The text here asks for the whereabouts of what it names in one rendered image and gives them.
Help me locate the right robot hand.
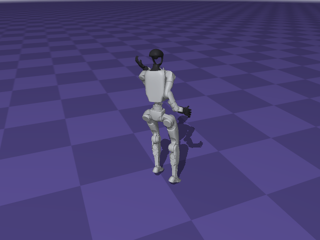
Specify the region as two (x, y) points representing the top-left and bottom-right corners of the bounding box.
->
(178, 106), (192, 118)

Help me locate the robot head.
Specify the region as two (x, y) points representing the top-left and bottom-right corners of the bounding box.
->
(149, 49), (164, 71)

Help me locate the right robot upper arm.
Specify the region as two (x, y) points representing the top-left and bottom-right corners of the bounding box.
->
(163, 70), (176, 100)

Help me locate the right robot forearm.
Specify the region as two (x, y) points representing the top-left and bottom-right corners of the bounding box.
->
(167, 91), (184, 112)

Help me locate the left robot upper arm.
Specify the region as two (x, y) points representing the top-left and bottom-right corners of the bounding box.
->
(138, 70), (146, 86)

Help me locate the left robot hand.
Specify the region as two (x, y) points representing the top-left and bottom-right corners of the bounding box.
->
(135, 56), (149, 71)

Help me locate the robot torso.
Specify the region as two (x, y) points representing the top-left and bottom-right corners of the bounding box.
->
(144, 67), (167, 122)

